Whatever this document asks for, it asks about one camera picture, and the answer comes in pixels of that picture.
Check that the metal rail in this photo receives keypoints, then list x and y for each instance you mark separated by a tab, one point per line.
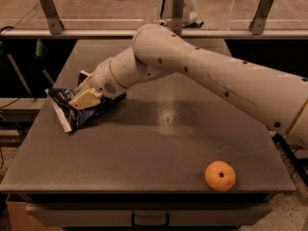
128	33

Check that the orange fruit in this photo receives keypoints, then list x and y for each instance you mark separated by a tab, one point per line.
220	176

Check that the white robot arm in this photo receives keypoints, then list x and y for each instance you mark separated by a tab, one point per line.
277	99

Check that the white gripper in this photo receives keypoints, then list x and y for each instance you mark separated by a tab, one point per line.
102	77

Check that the metal bracket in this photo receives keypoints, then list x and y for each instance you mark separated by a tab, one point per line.
53	21
177	16
258	23

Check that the left metal bracket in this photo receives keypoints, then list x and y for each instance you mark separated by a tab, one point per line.
53	21

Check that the cardboard box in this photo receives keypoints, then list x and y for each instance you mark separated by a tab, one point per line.
22	221

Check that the grey drawer with handle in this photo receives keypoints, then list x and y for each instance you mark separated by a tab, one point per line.
71	215

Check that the middle metal bracket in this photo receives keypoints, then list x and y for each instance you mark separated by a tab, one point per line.
177	16

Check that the black stand leg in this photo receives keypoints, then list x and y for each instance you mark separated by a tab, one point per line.
301	165

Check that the blue chip bag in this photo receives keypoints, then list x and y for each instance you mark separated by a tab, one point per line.
72	119

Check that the white plastic bag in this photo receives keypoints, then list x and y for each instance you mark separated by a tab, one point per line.
190	13

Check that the right metal bracket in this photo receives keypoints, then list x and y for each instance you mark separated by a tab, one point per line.
258	23

